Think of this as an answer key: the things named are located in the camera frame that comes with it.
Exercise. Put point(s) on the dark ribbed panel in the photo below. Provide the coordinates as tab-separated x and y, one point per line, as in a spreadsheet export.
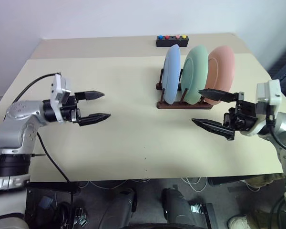
284	64

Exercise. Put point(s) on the small blue connector box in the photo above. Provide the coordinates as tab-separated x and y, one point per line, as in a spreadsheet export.
45	202

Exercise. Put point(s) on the black plate with metal bracket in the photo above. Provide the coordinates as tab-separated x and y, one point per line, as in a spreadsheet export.
207	214

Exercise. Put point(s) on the white sneaker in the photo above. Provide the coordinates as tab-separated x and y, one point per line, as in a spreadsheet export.
238	221

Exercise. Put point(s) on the pink plate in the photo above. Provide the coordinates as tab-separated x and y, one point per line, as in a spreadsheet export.
221	71

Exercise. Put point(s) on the dark rounded grey shape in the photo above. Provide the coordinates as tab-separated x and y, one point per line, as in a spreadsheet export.
120	205
175	207

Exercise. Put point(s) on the olive trouser leg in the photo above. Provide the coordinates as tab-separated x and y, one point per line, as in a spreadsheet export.
264	180

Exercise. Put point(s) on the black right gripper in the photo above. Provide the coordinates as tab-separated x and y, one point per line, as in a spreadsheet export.
243	117

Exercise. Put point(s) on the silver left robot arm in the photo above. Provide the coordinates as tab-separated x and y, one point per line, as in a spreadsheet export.
16	128

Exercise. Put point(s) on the green plate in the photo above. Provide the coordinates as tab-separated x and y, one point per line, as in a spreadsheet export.
193	76

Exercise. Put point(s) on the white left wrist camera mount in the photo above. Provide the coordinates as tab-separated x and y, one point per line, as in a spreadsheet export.
58	86

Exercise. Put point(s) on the wooden dish rack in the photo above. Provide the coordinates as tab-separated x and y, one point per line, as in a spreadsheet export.
181	106

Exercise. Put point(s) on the black button box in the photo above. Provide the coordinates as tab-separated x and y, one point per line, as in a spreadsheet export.
172	43

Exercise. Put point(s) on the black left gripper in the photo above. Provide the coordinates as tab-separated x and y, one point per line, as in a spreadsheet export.
70	111

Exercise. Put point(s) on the metal clamp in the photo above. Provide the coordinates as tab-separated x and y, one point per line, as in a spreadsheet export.
80	215

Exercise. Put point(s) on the blue plate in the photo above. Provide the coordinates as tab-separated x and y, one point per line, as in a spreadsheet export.
171	76

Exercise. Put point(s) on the black table frame bar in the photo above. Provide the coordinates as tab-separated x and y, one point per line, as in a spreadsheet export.
226	181
52	188

